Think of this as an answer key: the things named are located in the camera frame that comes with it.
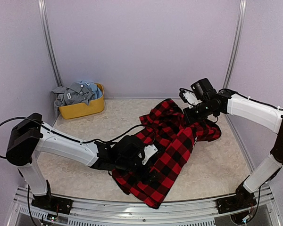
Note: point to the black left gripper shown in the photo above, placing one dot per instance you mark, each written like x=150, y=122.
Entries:
x=148, y=179

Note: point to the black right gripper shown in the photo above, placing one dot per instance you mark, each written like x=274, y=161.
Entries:
x=190, y=119

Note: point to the red black plaid shirt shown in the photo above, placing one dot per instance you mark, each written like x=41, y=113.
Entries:
x=175, y=140

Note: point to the yellow plastic basket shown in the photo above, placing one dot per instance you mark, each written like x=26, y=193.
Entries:
x=82, y=109

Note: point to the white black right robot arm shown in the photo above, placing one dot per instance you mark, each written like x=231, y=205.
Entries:
x=204, y=100

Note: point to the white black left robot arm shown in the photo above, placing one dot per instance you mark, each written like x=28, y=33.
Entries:
x=126, y=152

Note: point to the light blue shirt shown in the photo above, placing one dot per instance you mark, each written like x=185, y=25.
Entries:
x=92, y=87

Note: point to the grey button shirt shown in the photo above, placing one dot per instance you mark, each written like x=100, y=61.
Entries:
x=73, y=94

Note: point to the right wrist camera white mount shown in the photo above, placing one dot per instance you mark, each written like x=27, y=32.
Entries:
x=188, y=97

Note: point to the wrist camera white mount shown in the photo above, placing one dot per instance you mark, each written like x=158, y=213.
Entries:
x=147, y=153
x=188, y=97

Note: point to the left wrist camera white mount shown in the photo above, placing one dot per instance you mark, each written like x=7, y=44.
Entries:
x=147, y=153

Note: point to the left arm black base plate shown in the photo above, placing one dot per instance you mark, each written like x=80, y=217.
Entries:
x=54, y=204

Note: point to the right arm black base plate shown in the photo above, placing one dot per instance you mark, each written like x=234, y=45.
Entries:
x=234, y=203

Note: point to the aluminium front frame rail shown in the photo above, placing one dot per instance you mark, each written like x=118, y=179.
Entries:
x=89, y=212

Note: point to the right aluminium corner post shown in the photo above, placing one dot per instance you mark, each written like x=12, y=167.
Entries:
x=236, y=42

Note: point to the aluminium corner post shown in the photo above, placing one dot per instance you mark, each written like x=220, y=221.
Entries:
x=48, y=41
x=236, y=42

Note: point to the left aluminium corner post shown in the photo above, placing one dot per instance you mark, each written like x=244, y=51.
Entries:
x=48, y=41

